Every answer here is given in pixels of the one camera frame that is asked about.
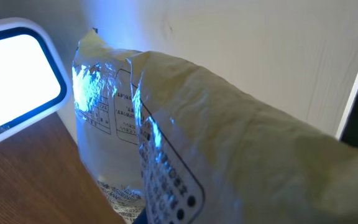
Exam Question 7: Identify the white barcode scanner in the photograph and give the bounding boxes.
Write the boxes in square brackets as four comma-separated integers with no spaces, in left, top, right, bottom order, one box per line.
[0,17,72,142]

